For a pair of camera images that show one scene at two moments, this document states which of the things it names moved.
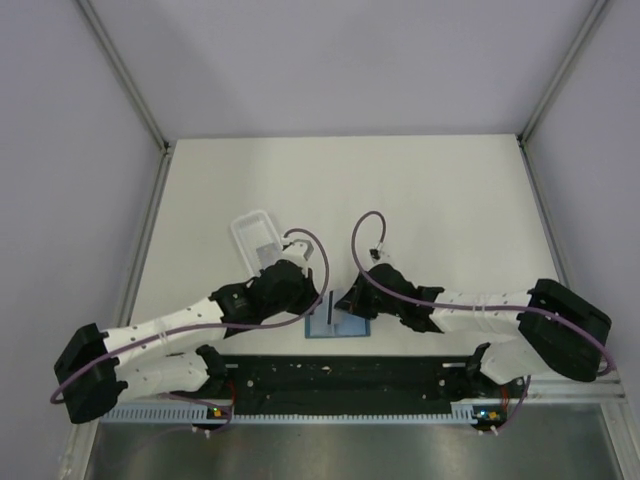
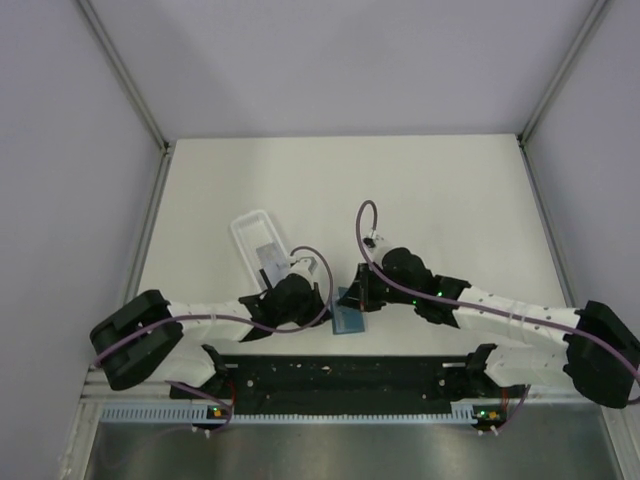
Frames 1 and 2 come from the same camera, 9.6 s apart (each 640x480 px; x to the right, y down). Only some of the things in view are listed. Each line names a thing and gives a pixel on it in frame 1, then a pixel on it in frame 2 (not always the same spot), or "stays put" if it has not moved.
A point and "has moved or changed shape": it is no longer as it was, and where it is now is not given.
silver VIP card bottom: (268, 254) stays put
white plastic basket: (257, 240) stays put
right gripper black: (355, 299) → (360, 293)
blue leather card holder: (345, 325) has moved or changed shape
